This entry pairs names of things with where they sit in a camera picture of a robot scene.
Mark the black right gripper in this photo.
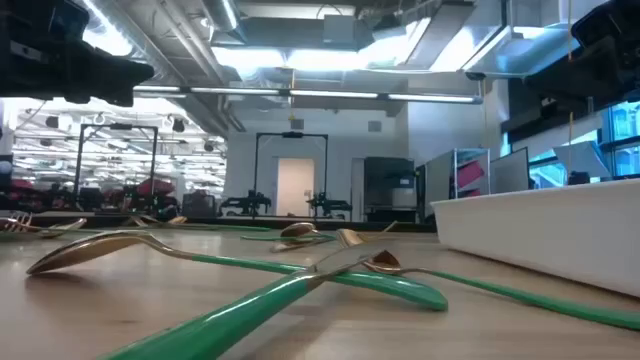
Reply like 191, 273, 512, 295
524, 0, 640, 104

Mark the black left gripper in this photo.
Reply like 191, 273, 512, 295
0, 0, 155, 107

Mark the white angled panel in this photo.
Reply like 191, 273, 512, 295
552, 141, 612, 179

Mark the red background object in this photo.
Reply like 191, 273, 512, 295
135, 178, 176, 197

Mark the grey monitor panel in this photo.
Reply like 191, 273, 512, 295
489, 146, 531, 195

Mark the black crate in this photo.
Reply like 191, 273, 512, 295
181, 191, 218, 219

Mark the white cutlery tray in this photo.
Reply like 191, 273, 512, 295
430, 178, 640, 300

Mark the white shelf rack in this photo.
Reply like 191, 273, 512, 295
423, 147, 492, 217

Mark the pale door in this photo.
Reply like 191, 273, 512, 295
276, 157, 316, 218

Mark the black cabinet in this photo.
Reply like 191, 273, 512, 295
363, 156, 418, 223

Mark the long ceiling light strip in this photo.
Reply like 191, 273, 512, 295
133, 84, 484, 105

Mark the silver round air duct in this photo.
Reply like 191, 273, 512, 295
202, 0, 241, 32

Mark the grey ceiling duct box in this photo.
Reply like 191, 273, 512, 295
322, 13, 375, 50

